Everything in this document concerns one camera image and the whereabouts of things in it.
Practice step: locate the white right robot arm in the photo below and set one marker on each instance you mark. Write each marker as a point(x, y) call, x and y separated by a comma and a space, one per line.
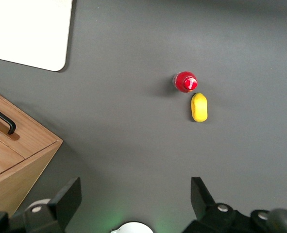
point(133, 228)

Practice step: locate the wooden two-drawer cabinet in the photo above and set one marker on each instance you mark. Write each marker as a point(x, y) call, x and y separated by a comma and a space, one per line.
point(24, 170)

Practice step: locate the yellow toy fruit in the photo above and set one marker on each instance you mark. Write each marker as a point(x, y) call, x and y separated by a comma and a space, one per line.
point(199, 108)

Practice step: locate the small red coke bottle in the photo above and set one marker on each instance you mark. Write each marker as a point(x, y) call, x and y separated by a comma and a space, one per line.
point(185, 81)

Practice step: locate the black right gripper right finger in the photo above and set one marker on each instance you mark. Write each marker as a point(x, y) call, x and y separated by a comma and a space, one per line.
point(206, 211)

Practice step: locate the white rectangular tray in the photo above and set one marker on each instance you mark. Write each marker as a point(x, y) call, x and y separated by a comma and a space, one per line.
point(26, 31)

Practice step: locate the wooden drawer front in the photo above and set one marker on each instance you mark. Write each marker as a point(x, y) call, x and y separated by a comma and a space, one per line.
point(34, 136)
point(0, 157)

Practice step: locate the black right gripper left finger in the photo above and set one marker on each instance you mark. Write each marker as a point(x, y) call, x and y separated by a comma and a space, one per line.
point(60, 208)

